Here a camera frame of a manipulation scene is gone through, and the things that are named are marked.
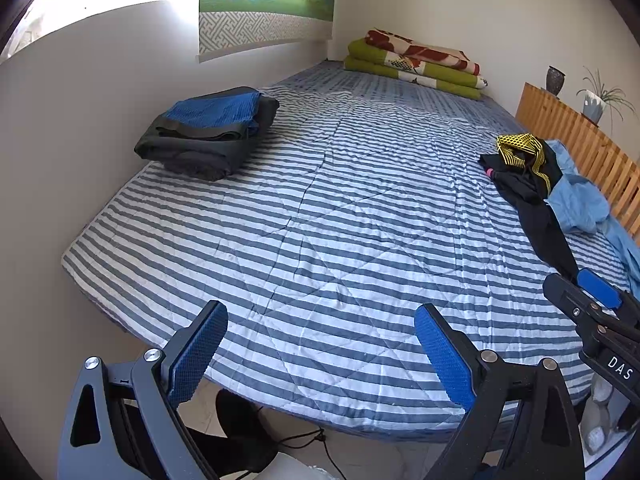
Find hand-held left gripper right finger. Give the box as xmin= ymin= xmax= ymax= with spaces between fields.
xmin=414 ymin=303 xmax=586 ymax=480

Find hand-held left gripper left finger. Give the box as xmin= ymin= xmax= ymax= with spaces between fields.
xmin=57 ymin=301 xmax=229 ymax=480

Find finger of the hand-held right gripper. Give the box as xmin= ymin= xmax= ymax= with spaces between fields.
xmin=542 ymin=274 xmax=640 ymax=346
xmin=576 ymin=269 xmax=640 ymax=328

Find black garment with yellow trim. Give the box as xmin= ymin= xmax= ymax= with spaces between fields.
xmin=478 ymin=132 xmax=581 ymax=281

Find blue striped shorts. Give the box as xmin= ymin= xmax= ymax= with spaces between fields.
xmin=164 ymin=91 xmax=263 ymax=136

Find person's right hand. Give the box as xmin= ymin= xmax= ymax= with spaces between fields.
xmin=581 ymin=375 xmax=626 ymax=456

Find black floor object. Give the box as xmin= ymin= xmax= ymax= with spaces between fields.
xmin=187 ymin=390 xmax=281 ymax=476

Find light blue denim shirt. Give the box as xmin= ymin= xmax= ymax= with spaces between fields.
xmin=544 ymin=140 xmax=640 ymax=288

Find white object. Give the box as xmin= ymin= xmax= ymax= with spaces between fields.
xmin=240 ymin=452 xmax=346 ymax=480

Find wooden slatted headboard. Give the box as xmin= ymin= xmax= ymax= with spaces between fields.
xmin=515 ymin=81 xmax=640 ymax=241

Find striped blue white bed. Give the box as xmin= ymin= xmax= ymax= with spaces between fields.
xmin=61 ymin=60 xmax=633 ymax=443

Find potted plant in white pot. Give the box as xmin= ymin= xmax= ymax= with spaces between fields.
xmin=575 ymin=66 xmax=630 ymax=126

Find dark grey folded garment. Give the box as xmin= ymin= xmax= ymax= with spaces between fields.
xmin=134 ymin=86 xmax=281 ymax=182

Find dark ceramic vase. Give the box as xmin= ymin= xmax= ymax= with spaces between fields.
xmin=546 ymin=65 xmax=566 ymax=97

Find green floral folded blanket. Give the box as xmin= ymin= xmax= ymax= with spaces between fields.
xmin=344 ymin=29 xmax=488 ymax=102

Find black cable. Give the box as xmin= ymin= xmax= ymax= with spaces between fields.
xmin=275 ymin=427 xmax=351 ymax=480

